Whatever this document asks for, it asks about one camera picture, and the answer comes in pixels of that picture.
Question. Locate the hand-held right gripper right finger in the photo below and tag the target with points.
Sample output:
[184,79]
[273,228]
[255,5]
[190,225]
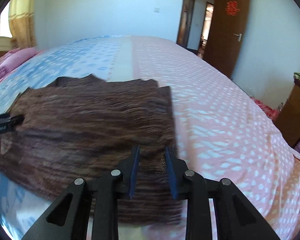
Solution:
[171,172]

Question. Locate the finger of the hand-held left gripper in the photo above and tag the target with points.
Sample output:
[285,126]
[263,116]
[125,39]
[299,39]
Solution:
[16,121]

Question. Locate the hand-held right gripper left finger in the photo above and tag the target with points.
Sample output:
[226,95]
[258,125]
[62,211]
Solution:
[134,170]

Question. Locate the brown knit sweater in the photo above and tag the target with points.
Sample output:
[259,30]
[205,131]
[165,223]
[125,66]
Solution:
[90,130]

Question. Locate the folded pink blanket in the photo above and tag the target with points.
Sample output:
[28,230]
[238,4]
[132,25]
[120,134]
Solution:
[15,57]

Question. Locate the cream wooden headboard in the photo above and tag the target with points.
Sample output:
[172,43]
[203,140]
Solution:
[0,43]

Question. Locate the polka dot bed sheet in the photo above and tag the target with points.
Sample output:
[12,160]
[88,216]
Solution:
[215,105]

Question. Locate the yellow patterned curtain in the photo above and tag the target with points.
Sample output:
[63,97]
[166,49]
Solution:
[22,17]

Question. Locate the red patterned cloth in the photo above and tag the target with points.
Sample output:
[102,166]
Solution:
[265,108]

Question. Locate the brown wooden cabinet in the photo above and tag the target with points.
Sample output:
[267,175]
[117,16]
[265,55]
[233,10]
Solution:
[295,117]

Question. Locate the brown wooden door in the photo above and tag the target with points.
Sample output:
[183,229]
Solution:
[222,45]

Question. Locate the red paper door decoration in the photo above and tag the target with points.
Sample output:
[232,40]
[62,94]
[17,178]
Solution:
[233,7]

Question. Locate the dark wooden door frame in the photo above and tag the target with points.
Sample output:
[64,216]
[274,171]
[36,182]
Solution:
[181,17]

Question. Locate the white wall switch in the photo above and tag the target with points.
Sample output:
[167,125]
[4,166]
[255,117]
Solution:
[156,10]

